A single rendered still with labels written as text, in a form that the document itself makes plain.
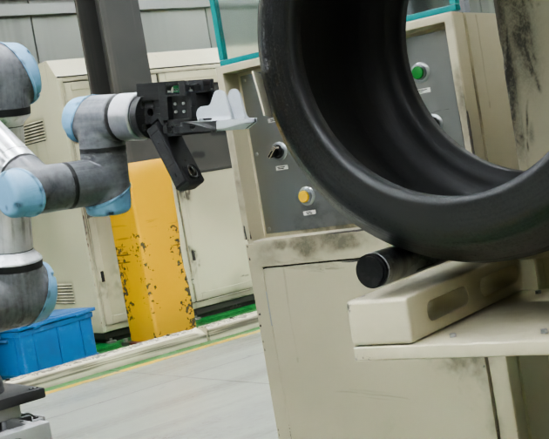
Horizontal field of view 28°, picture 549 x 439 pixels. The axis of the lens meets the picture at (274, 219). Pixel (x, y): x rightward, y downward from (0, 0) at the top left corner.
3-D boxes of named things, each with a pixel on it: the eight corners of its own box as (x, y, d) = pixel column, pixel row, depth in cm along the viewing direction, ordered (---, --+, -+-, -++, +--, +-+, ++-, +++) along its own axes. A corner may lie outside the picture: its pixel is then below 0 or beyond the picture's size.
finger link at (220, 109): (240, 88, 155) (190, 91, 161) (242, 130, 156) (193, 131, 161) (253, 87, 158) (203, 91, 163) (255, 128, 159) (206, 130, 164)
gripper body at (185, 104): (186, 79, 160) (125, 84, 167) (190, 138, 161) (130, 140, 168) (218, 77, 166) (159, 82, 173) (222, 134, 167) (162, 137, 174)
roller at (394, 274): (482, 210, 165) (505, 227, 163) (467, 233, 167) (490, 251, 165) (365, 246, 137) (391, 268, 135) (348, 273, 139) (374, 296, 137)
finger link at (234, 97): (253, 87, 158) (203, 91, 163) (255, 128, 159) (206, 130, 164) (265, 86, 160) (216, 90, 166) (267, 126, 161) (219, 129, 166)
